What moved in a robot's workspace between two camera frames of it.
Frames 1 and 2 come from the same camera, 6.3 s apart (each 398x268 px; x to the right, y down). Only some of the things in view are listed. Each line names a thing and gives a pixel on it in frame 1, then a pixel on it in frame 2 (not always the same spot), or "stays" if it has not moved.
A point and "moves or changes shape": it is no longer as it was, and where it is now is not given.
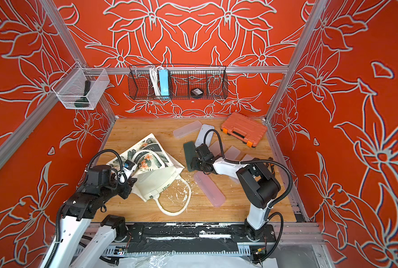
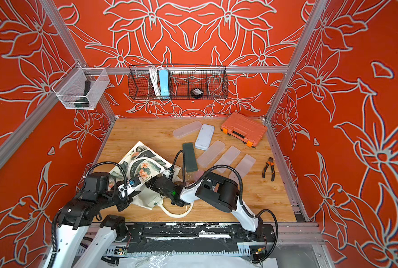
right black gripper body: x=201 y=163 to x=158 y=186
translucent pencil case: x=232 y=153 stays
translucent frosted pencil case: x=215 y=148 stays
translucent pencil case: x=189 y=128 stays
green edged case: x=189 y=153 stays
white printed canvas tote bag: x=155 y=171 moves or changes shape
